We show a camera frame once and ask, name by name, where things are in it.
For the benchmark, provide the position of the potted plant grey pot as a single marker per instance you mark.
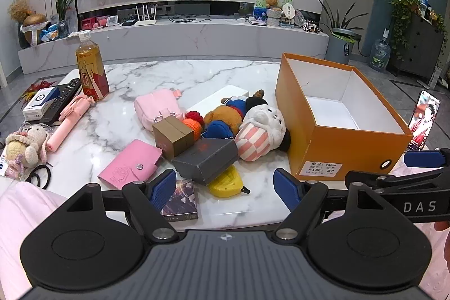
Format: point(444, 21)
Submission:
point(339, 50)

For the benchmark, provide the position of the pink red gift items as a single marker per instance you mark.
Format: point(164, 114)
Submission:
point(93, 23)

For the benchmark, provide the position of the orange crochet ball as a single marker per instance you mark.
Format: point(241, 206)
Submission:
point(194, 124)

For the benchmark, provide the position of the person's right hand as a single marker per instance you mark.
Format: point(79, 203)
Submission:
point(443, 226)

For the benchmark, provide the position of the red artificial flower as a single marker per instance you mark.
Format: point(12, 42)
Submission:
point(35, 87)

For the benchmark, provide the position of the small teddy bear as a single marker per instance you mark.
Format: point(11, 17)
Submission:
point(272, 2)

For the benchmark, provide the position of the white marble television console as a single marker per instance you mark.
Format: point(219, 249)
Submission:
point(211, 40)

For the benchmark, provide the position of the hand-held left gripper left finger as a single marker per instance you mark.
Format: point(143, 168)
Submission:
point(163, 192)

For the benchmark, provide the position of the dried flower bouquet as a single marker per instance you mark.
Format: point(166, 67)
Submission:
point(19, 8)

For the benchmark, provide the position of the water jug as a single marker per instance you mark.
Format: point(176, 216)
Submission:
point(379, 55)

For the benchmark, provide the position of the brown box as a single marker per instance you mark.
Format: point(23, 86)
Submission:
point(172, 140)

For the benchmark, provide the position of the brown bear plush toy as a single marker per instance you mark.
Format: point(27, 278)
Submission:
point(219, 113)

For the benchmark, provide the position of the green picture board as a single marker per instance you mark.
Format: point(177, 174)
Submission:
point(260, 6)

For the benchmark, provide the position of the smartphone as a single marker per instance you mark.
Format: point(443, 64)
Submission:
point(423, 120)

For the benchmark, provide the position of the blue snack packets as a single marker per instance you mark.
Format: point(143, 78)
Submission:
point(52, 33)

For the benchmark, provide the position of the small white clock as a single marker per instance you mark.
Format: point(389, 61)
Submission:
point(112, 21)

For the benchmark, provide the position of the yellow tape measure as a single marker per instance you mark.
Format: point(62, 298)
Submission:
point(225, 185)

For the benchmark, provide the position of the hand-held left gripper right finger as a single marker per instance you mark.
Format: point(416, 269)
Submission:
point(286, 189)

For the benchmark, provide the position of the white round fan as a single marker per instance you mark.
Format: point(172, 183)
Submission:
point(287, 10)

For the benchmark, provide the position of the orange cardboard box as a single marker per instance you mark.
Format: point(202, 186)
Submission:
point(298, 124)

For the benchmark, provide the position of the pink fabric pouch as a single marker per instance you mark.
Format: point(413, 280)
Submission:
point(154, 108)

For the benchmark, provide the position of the pink selfie stick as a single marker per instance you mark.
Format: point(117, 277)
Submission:
point(66, 126)

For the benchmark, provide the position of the grey box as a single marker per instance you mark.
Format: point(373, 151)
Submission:
point(207, 159)

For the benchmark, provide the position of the black remote control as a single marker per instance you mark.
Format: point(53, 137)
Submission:
point(65, 92)

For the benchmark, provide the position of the white pig plush toy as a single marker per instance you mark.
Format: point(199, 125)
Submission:
point(260, 131)

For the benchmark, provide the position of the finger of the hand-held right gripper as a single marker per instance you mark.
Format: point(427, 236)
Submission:
point(422, 158)
point(404, 182)

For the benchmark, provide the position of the white rectangular box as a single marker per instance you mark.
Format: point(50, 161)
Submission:
point(232, 92)

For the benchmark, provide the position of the green vine plant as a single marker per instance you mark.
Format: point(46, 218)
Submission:
point(404, 8)

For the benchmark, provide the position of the green plant glass vase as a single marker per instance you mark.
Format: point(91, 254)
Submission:
point(65, 4)

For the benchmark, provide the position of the tea bottle red label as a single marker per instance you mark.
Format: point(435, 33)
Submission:
point(92, 75)

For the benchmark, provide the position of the white and blue box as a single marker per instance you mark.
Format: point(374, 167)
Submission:
point(37, 106)

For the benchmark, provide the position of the crochet doll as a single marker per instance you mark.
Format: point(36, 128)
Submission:
point(30, 142)

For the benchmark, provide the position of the dark printed box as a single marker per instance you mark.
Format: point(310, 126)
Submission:
point(184, 200)

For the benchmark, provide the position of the golden vase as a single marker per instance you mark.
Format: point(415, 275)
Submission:
point(33, 24)

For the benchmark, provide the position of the white router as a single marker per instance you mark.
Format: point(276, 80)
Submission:
point(146, 21)

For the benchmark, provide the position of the black and white cow figure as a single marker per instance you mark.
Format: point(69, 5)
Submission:
point(312, 27)

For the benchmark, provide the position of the pink card wallet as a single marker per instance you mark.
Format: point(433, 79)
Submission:
point(123, 163)

